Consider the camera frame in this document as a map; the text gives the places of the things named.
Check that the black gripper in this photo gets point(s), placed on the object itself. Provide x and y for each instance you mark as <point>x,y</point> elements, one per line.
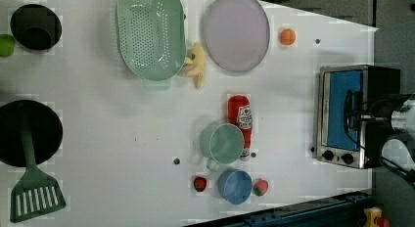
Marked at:
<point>386,115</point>

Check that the oven door with handle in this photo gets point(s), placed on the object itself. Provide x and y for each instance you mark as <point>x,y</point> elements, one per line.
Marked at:
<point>339,87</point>

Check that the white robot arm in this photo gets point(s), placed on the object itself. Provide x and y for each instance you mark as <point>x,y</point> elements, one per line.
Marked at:
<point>396,152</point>

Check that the black toaster oven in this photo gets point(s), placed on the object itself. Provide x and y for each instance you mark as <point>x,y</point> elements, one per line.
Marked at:
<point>376,81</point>

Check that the yellow red clamp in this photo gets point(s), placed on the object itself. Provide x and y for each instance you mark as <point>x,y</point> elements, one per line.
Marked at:
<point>375,218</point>

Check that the orange toy fruit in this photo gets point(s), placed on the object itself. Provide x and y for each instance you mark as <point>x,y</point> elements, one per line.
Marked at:
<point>287,37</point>

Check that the red toy fruit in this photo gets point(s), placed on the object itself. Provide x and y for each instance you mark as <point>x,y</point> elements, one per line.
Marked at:
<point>260,187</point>

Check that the red ketchup bottle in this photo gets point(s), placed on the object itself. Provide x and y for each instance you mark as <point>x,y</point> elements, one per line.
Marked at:
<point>240,114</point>

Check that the blue cup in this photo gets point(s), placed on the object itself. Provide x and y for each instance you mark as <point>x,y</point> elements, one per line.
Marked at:
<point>235,185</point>

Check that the green mug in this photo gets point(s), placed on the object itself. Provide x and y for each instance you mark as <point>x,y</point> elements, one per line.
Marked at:
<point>221,144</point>

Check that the lilac oval plate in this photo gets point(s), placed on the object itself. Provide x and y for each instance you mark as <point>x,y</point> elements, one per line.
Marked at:
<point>237,34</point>

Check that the small red strawberry toy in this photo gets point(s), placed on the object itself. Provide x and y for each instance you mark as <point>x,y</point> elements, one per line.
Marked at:
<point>200,183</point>

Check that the toy banana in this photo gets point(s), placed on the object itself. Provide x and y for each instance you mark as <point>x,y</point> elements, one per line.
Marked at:
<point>194,65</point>

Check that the green colander basket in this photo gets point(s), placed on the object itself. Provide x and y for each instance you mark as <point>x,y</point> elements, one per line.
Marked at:
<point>152,40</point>

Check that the black round pan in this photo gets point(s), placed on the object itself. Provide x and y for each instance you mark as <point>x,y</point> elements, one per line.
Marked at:
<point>46,131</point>

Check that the green slotted spatula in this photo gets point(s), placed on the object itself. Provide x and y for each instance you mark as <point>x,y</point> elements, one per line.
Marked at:
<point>36,193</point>

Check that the black cylinder holder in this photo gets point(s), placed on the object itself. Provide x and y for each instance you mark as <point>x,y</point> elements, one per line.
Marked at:
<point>36,27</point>

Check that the green small object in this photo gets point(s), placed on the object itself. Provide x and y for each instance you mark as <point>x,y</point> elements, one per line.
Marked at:
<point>7,45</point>

